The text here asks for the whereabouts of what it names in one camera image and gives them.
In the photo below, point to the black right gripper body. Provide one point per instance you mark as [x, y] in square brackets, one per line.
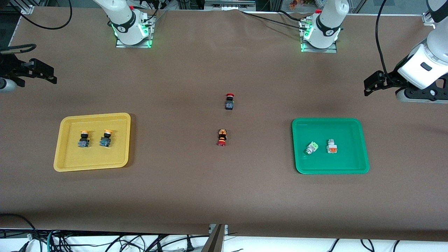
[10, 66]

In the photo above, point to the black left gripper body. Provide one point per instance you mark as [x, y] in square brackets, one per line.
[390, 78]

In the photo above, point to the white button orange back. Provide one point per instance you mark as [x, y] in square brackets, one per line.
[332, 147]

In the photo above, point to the yellow cap push button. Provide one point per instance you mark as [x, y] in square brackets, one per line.
[105, 140]
[83, 141]

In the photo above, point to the white button green back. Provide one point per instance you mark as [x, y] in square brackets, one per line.
[310, 148]

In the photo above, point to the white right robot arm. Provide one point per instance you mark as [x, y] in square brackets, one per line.
[122, 21]

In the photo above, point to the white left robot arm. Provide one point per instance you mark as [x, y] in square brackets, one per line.
[423, 66]

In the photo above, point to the green plastic tray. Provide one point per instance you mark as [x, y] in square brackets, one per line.
[350, 161]

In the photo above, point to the yellow plastic tray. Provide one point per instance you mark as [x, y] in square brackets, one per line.
[91, 157]

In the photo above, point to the orange background objects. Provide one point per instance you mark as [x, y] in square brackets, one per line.
[295, 3]

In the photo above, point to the red button black base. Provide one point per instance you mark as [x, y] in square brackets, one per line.
[229, 104]

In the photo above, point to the red button orange body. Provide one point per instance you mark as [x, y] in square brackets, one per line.
[222, 136]

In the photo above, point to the grey metal box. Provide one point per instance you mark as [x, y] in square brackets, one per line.
[229, 4]

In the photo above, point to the brown table cover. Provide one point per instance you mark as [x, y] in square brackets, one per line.
[224, 196]

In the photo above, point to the metal profile under table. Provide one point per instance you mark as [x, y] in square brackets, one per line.
[217, 241]

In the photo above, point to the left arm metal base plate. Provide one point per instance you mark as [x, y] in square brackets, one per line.
[320, 51]

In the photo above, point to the aluminium frame corner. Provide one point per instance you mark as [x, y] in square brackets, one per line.
[427, 19]
[26, 7]

